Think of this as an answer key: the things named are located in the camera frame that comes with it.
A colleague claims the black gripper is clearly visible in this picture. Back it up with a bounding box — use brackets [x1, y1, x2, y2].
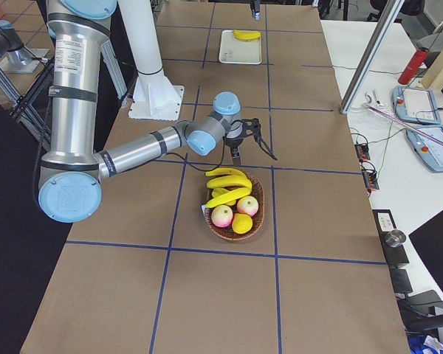
[225, 121, 244, 164]

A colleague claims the pink white peach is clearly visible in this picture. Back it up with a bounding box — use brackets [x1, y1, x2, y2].
[210, 205, 233, 228]
[236, 195, 259, 217]

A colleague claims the small steel cup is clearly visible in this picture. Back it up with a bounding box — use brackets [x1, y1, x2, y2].
[384, 229, 407, 248]

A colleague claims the near teach pendant tablet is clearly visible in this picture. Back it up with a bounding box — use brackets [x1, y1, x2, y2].
[406, 125, 443, 173]

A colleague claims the black monitor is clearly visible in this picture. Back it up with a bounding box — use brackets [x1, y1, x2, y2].
[410, 210, 443, 292]

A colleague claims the aluminium frame post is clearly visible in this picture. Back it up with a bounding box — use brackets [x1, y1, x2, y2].
[340, 0, 405, 114]

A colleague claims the small yellow banana piece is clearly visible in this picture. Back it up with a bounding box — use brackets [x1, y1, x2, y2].
[211, 187, 236, 207]

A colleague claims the black box with label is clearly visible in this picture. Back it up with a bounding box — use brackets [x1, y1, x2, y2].
[372, 209, 409, 268]

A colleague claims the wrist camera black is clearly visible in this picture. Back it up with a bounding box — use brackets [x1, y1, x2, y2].
[241, 118, 278, 161]

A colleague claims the red bottle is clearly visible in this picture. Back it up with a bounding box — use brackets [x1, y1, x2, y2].
[398, 47, 429, 85]

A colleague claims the white bear print tray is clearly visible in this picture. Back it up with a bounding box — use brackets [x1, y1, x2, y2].
[219, 29, 262, 65]

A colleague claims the yellow orange mango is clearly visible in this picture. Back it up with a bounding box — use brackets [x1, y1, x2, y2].
[231, 213, 253, 235]

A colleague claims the far teach pendant tablet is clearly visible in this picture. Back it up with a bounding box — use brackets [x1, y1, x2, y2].
[392, 86, 442, 125]

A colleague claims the orange black connector board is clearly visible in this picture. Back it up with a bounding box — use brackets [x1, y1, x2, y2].
[354, 143, 371, 162]

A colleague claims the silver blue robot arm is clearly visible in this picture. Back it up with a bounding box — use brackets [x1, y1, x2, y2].
[38, 1, 242, 223]

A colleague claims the brown wicker basket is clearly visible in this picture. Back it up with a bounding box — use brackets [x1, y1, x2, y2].
[205, 172, 264, 241]

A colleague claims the teach pendant tablet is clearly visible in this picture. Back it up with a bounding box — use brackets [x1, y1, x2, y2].
[392, 86, 442, 125]
[406, 125, 443, 173]

